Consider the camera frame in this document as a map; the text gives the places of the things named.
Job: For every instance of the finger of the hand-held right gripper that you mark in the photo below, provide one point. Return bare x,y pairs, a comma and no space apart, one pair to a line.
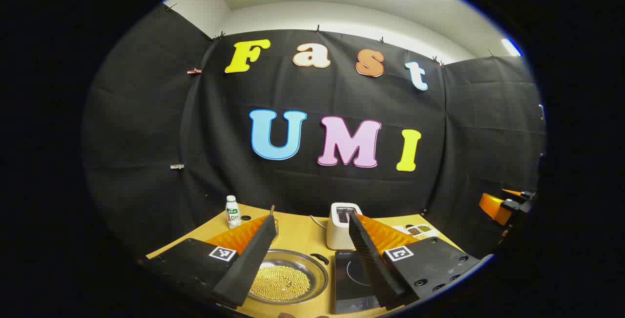
493,208
518,203

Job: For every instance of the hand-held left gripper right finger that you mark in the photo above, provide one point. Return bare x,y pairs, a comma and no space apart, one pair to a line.
373,264

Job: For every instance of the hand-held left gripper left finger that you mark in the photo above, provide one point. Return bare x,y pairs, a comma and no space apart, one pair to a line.
249,264

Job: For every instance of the black induction cooktop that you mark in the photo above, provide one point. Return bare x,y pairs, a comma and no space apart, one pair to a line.
351,279

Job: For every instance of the pile of yellow soybeans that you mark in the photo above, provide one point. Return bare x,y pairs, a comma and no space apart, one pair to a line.
283,284

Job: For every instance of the white sandwich plate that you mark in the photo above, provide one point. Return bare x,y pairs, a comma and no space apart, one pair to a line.
401,230

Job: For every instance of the white toaster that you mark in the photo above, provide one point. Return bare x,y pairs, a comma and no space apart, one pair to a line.
337,232

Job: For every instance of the white drink bottle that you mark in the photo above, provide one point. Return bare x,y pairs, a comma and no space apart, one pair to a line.
233,215

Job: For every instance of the white divided bean tray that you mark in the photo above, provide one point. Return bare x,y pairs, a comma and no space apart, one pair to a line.
425,228

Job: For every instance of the ceiling light strip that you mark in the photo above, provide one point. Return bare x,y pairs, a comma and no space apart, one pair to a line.
511,47

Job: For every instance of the pink clip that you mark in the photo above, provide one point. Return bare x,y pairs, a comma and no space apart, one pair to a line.
194,71

